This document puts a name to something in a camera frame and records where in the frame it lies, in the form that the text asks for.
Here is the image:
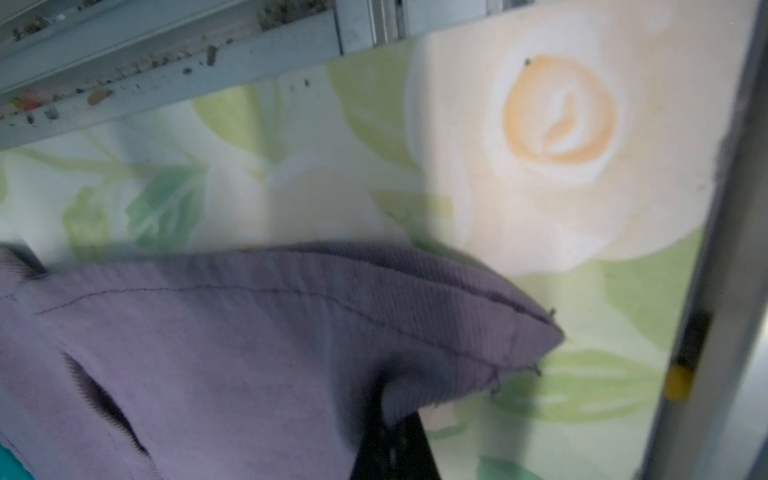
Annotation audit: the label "teal plastic basket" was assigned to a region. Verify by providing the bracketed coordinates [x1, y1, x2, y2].
[0, 447, 33, 480]

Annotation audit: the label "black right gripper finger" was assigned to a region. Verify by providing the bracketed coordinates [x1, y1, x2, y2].
[350, 383, 441, 480]

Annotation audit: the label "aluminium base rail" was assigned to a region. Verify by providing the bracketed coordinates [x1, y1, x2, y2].
[1, 1, 515, 150]

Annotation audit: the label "purple trousers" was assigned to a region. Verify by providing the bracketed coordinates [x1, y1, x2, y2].
[1, 242, 563, 479]

